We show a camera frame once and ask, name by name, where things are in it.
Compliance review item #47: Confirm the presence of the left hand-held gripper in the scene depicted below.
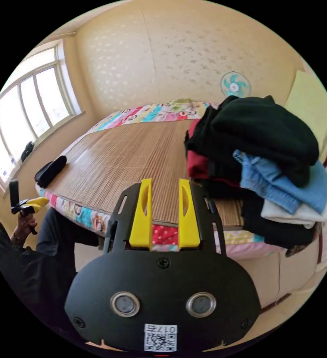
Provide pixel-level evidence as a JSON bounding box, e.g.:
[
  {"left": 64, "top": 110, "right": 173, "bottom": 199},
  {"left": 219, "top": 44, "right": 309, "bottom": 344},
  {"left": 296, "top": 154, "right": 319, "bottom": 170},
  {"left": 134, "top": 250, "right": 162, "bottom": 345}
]
[{"left": 11, "top": 197, "right": 50, "bottom": 217}]

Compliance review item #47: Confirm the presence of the bed with woven mat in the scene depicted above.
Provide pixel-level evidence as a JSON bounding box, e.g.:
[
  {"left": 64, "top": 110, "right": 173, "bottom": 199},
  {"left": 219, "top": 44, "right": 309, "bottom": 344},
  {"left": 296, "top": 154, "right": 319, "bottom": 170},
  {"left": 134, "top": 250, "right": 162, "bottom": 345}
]
[{"left": 34, "top": 98, "right": 327, "bottom": 261}]

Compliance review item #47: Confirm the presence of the teal wall fan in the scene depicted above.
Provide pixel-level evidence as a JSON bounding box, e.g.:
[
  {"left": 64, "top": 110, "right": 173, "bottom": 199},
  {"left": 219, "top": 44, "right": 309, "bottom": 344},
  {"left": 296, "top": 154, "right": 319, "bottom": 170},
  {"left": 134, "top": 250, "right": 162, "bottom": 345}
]
[{"left": 220, "top": 71, "right": 250, "bottom": 99}]

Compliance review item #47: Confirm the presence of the pile of clothes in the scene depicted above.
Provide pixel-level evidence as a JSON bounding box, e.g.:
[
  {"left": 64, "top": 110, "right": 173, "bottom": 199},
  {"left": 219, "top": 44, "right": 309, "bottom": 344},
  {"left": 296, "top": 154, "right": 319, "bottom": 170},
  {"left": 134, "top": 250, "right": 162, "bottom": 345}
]
[{"left": 183, "top": 95, "right": 327, "bottom": 258}]

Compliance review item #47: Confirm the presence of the small black garment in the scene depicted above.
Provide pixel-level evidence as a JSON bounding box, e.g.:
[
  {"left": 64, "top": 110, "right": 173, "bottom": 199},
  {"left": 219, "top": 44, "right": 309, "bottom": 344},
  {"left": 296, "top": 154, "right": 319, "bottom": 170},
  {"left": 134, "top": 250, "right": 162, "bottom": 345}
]
[{"left": 34, "top": 155, "right": 68, "bottom": 189}]

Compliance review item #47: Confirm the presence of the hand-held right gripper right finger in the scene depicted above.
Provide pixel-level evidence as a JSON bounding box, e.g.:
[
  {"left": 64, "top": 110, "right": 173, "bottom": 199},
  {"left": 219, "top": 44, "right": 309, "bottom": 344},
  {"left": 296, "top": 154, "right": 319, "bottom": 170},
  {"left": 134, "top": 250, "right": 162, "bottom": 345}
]
[{"left": 178, "top": 179, "right": 201, "bottom": 251}]

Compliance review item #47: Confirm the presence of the person's left hand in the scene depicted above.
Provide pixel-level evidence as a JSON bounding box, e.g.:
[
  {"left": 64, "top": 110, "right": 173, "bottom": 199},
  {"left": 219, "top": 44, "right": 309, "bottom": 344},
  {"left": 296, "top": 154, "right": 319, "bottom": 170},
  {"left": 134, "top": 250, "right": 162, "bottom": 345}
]
[{"left": 12, "top": 212, "right": 38, "bottom": 245}]

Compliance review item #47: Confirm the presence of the black bag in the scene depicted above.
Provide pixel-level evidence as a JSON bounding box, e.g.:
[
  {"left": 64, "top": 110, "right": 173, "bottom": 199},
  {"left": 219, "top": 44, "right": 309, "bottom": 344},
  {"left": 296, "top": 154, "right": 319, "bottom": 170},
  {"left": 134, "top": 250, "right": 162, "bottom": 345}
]
[{"left": 21, "top": 141, "right": 35, "bottom": 163}]

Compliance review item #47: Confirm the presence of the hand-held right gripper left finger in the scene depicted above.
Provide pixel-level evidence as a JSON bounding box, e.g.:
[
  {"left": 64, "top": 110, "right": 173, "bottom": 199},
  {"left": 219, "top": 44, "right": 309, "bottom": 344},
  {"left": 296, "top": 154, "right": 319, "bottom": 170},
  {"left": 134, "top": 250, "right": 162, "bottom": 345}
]
[{"left": 128, "top": 178, "right": 153, "bottom": 251}]

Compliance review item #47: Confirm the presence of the floral pillow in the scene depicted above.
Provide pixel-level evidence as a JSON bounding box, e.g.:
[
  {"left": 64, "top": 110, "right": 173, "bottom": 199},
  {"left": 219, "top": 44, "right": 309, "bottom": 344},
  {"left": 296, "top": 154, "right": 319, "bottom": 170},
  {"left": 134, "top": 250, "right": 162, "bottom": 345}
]
[{"left": 168, "top": 98, "right": 197, "bottom": 112}]

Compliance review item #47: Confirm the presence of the window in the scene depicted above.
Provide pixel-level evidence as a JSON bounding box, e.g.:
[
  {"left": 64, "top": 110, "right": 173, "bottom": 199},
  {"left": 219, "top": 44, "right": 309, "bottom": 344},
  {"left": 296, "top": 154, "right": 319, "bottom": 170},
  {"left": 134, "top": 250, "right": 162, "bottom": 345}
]
[{"left": 0, "top": 39, "right": 86, "bottom": 198}]

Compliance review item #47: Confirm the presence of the person's body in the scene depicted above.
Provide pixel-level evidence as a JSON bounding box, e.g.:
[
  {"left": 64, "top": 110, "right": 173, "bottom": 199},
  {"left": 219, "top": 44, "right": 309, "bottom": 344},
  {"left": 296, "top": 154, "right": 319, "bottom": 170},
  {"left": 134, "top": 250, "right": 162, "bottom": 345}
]
[{"left": 0, "top": 205, "right": 109, "bottom": 346}]

